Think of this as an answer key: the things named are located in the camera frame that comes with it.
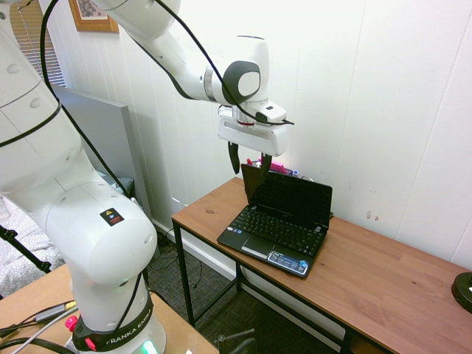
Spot black clamp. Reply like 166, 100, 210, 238
217, 327, 257, 354

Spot black round lamp base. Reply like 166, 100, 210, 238
451, 271, 472, 315

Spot wooden framed picture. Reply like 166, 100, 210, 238
69, 0, 120, 34

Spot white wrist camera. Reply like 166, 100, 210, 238
255, 101, 288, 124

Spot grey usb adapter cable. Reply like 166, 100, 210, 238
0, 300, 78, 333

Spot pink box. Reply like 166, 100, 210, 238
246, 158, 291, 176

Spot window blinds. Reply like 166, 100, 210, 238
9, 0, 67, 89

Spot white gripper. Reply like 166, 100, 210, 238
217, 114, 288, 185

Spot wooden desk with black frame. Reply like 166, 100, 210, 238
171, 176, 472, 354

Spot grey headboard panel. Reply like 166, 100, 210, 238
51, 83, 161, 259

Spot black tripod stand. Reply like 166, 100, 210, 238
0, 224, 52, 274

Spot white patterned bedding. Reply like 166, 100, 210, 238
0, 195, 66, 298

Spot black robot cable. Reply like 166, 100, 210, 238
0, 0, 296, 333

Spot black netbook laptop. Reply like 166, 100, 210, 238
216, 163, 333, 279

